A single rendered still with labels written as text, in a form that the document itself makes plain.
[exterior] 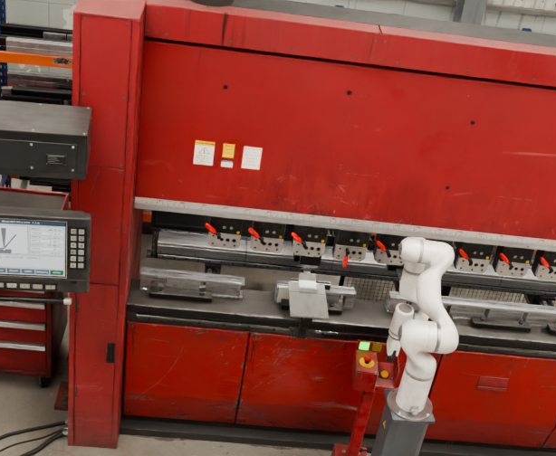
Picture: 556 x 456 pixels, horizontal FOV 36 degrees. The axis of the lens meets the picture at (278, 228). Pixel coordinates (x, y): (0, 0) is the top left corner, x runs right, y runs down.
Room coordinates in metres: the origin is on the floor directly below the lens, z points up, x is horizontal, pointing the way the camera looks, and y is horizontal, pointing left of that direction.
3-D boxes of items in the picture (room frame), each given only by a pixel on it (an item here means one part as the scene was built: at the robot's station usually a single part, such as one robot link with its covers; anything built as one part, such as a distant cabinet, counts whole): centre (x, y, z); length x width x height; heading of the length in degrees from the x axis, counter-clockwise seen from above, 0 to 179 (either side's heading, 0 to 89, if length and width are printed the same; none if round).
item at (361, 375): (3.16, -0.57, 0.75); 0.20 x 0.16 x 0.18; 92
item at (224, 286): (3.36, 0.37, 0.92); 0.50 x 0.06 x 0.10; 97
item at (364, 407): (3.16, -0.57, 0.39); 0.05 x 0.05 x 0.54; 2
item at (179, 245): (3.77, -0.54, 0.93); 2.30 x 0.14 x 0.10; 97
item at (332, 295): (3.43, -0.23, 0.92); 0.39 x 0.06 x 0.10; 97
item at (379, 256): (3.46, -0.55, 1.26); 0.15 x 0.09 x 0.17; 97
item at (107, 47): (3.48, 0.81, 1.15); 0.85 x 0.25 x 2.30; 7
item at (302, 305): (3.27, -0.20, 1.00); 0.26 x 0.18 x 0.01; 7
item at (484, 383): (3.38, -1.21, 0.58); 0.15 x 0.02 x 0.07; 97
